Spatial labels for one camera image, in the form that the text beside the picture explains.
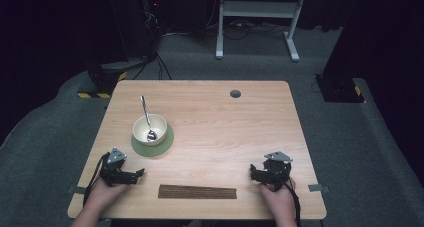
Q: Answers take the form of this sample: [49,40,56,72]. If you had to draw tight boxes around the person's right hand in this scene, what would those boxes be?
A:
[258,177,298,219]

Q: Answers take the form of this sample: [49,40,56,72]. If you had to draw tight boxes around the black floor cables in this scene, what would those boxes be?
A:
[132,51,173,81]

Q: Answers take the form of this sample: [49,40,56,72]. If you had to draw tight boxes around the dark equipment rack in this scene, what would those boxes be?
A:
[106,0,165,62]

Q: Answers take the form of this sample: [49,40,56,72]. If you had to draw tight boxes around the black stand with hazard stripes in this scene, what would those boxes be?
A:
[76,58,129,100]
[314,73,367,104]

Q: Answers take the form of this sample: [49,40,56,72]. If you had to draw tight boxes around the row of brown chopsticks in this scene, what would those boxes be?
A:
[157,184,238,200]

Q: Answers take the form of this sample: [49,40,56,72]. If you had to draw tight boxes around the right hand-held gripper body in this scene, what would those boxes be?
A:
[263,151,294,192]

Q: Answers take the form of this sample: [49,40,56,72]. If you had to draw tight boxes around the metal spoon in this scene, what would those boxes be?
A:
[139,95,159,142]

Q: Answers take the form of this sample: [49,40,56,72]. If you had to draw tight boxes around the person's left hand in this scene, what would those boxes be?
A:
[84,178,130,215]

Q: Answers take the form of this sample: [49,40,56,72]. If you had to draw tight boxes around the grey tape piece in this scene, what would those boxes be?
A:
[307,183,331,193]
[67,185,88,196]

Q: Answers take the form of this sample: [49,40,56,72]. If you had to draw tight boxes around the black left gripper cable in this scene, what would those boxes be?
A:
[82,152,110,206]

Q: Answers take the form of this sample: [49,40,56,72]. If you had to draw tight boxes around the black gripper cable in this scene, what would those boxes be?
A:
[271,168,303,227]
[82,152,110,206]

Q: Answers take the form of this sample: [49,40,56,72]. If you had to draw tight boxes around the tangle of floor cables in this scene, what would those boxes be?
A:
[166,17,288,41]

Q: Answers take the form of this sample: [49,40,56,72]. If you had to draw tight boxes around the cream ceramic bowl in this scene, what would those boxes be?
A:
[132,113,169,147]

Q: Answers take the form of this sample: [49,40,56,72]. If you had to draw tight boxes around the round green coaster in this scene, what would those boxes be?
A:
[130,123,175,158]

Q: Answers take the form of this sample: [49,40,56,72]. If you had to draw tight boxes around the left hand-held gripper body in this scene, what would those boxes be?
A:
[99,147,135,188]

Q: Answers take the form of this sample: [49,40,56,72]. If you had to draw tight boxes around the white metal stand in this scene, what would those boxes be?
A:
[215,0,310,63]

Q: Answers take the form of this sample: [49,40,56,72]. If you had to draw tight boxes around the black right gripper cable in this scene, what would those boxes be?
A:
[271,168,303,227]

